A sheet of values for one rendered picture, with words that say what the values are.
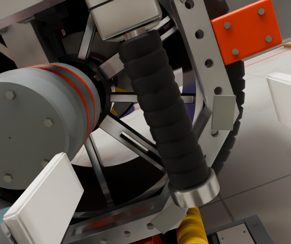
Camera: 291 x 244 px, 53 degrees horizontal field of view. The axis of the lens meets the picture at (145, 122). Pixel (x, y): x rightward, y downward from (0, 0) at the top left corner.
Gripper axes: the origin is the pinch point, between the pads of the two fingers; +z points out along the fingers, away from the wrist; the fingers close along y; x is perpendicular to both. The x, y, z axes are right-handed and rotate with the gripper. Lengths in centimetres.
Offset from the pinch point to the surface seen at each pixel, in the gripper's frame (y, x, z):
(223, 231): 2, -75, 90
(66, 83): -10.7, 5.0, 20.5
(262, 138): 50, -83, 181
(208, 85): 6.8, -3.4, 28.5
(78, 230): -24.7, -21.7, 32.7
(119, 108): -17, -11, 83
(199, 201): 0.1, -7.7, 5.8
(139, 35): 0.3, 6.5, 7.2
